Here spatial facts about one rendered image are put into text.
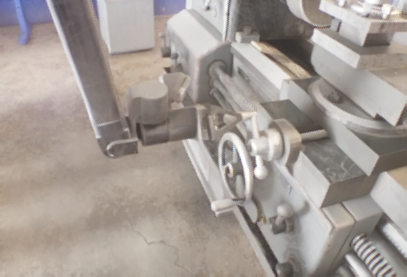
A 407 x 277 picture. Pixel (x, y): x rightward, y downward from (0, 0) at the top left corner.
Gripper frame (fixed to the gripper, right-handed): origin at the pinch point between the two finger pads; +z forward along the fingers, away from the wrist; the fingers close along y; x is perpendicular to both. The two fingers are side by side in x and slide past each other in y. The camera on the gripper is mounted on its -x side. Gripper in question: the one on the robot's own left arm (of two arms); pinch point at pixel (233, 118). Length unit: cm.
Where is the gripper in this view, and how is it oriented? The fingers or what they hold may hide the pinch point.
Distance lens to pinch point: 66.8
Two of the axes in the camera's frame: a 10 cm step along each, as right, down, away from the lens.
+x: 1.5, 9.9, 0.3
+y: -3.0, 0.1, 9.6
